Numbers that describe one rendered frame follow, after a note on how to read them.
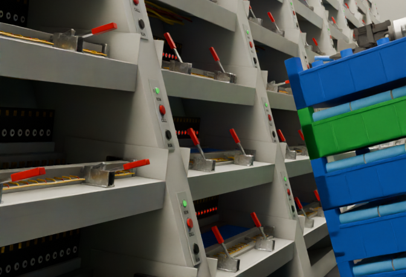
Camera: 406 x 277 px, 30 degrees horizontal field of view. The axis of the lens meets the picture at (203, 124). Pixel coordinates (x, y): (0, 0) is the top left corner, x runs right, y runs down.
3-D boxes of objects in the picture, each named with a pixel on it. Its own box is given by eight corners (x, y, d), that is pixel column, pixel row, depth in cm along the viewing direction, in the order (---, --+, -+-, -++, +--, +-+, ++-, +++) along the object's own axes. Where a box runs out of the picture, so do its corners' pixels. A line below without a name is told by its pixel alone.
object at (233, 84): (254, 105, 190) (260, 50, 189) (157, 94, 133) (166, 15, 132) (179, 98, 197) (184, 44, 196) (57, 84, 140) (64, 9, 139)
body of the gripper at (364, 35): (354, 32, 245) (392, 21, 241) (361, 57, 244) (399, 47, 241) (351, 29, 238) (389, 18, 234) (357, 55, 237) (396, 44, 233)
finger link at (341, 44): (325, 43, 244) (354, 35, 241) (330, 61, 243) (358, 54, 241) (324, 42, 241) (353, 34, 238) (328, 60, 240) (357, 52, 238)
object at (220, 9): (235, 31, 191) (240, -23, 191) (132, -11, 135) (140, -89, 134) (161, 26, 198) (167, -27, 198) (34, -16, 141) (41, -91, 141)
